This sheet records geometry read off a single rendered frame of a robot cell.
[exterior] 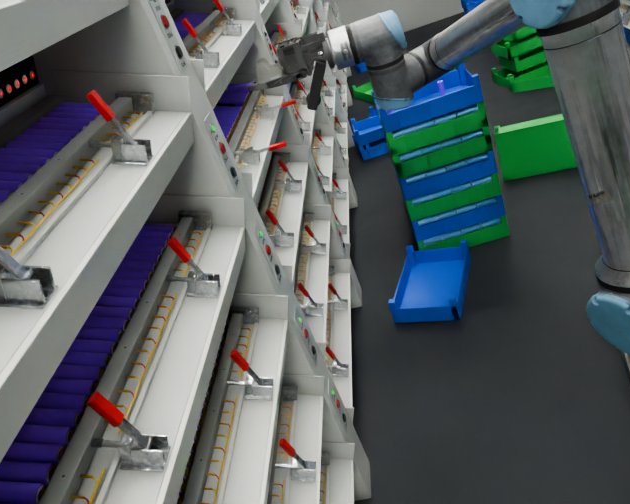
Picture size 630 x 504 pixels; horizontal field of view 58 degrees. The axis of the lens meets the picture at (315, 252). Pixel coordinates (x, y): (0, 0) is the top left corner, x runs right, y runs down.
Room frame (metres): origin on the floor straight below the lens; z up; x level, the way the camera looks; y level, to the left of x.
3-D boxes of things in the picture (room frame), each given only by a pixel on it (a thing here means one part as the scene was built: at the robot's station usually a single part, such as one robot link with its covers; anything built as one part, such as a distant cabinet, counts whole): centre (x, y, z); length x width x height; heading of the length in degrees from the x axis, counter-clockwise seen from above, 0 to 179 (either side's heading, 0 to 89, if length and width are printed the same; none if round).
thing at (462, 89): (1.70, -0.50, 0.52); 0.30 x 0.20 x 0.08; 80
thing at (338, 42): (1.36, -0.23, 0.82); 0.10 x 0.05 x 0.09; 169
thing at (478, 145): (1.70, -0.50, 0.36); 0.30 x 0.20 x 0.08; 80
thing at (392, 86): (1.35, -0.33, 0.70); 0.12 x 0.09 x 0.12; 110
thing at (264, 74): (1.37, -0.04, 0.83); 0.09 x 0.03 x 0.06; 83
